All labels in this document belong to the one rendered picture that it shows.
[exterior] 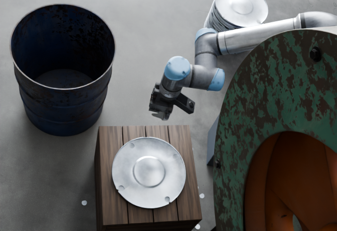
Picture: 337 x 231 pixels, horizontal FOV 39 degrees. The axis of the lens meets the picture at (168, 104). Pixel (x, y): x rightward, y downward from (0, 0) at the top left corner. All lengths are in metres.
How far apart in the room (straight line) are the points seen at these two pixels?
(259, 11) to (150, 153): 1.08
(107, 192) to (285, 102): 1.14
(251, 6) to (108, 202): 1.33
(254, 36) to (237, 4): 1.05
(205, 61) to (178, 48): 1.10
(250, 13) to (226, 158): 1.60
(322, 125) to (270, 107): 0.15
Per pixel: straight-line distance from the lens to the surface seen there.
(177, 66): 1.47
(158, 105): 1.64
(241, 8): 2.57
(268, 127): 0.86
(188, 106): 1.66
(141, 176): 1.84
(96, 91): 1.97
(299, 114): 0.76
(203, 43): 1.57
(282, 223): 1.06
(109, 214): 1.80
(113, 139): 1.91
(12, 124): 2.33
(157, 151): 1.90
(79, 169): 2.23
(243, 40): 1.54
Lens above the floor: 2.09
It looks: 60 degrees down
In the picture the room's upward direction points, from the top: 22 degrees clockwise
